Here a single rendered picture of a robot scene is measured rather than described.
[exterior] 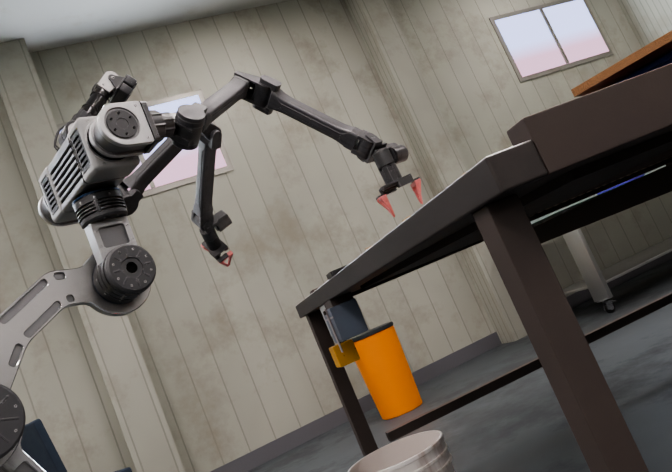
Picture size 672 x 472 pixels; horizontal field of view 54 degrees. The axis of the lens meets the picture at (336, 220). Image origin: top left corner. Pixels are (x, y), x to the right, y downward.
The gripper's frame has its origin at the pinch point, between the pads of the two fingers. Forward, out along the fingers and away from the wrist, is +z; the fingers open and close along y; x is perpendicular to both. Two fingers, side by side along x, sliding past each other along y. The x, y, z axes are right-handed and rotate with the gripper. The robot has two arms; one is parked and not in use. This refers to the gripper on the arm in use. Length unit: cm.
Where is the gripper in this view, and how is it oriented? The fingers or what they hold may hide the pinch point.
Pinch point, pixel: (407, 208)
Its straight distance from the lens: 205.4
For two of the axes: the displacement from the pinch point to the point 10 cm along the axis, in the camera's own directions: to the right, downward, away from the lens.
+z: 4.3, 9.0, -0.8
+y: -9.0, 4.2, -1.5
